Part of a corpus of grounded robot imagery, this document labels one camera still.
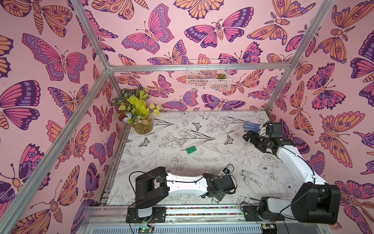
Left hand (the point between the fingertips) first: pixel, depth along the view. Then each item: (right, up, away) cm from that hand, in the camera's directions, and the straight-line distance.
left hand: (220, 189), depth 79 cm
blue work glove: (+29, +34, +30) cm, 54 cm away
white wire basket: (-8, +68, +18) cm, 71 cm away
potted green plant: (-53, +46, +12) cm, 71 cm away
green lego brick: (-16, +18, +18) cm, 30 cm away
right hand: (+19, +27, +6) cm, 34 cm away
